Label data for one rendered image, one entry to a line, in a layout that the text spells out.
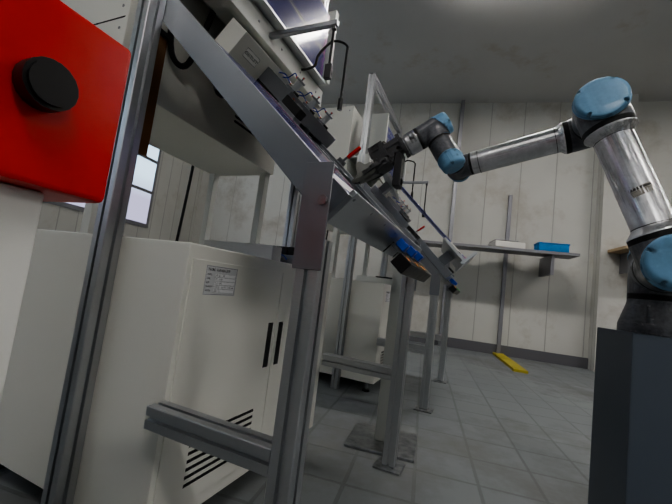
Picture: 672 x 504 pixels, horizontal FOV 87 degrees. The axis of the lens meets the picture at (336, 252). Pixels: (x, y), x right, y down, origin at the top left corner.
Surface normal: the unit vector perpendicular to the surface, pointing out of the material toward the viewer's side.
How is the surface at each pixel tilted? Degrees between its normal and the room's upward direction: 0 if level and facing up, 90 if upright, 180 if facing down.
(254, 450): 90
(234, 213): 90
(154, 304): 90
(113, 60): 90
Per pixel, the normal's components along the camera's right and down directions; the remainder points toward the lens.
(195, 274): 0.91, 0.07
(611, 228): -0.24, -0.12
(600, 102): -0.54, -0.27
